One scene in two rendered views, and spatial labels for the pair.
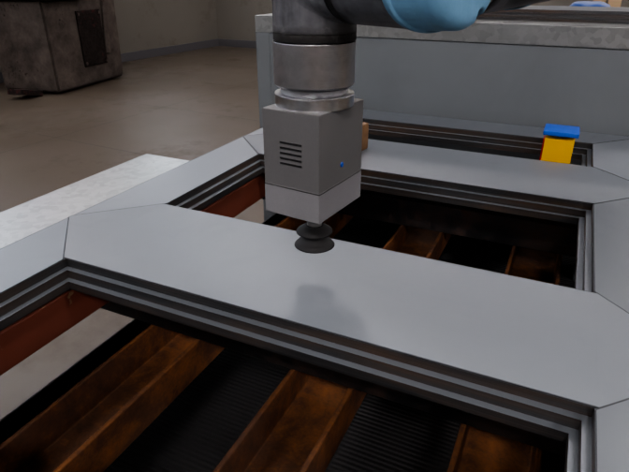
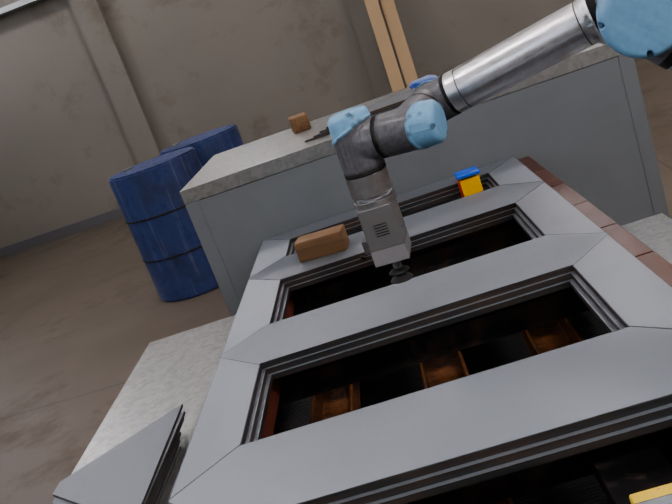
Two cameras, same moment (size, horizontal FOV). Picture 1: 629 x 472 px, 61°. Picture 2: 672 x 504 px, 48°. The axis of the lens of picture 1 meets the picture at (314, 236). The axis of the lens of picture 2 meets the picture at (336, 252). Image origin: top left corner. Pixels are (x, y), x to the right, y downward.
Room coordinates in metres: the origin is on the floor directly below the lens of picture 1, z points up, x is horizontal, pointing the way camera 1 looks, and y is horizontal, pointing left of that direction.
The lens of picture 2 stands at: (-0.69, 0.51, 1.35)
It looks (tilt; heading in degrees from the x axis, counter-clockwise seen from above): 16 degrees down; 341
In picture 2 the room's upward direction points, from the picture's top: 20 degrees counter-clockwise
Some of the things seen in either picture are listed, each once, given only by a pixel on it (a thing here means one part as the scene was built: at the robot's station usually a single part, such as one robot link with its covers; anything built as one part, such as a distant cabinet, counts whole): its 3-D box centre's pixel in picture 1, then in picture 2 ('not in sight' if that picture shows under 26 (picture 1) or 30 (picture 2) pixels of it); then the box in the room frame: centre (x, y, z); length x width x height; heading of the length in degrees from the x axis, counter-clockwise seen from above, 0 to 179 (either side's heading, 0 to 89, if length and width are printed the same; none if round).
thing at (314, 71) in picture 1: (315, 66); (370, 184); (0.51, 0.00, 1.07); 0.08 x 0.08 x 0.05
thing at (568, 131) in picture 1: (561, 134); (467, 175); (0.97, -0.46, 0.88); 0.06 x 0.06 x 0.02; 65
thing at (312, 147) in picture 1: (306, 146); (378, 226); (0.51, 0.01, 0.99); 0.10 x 0.09 x 0.16; 58
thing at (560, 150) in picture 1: (550, 184); (478, 211); (0.97, -0.46, 0.78); 0.05 x 0.05 x 0.19; 65
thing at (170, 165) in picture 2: not in sight; (199, 207); (4.67, -0.46, 0.45); 1.23 x 0.78 x 0.91; 150
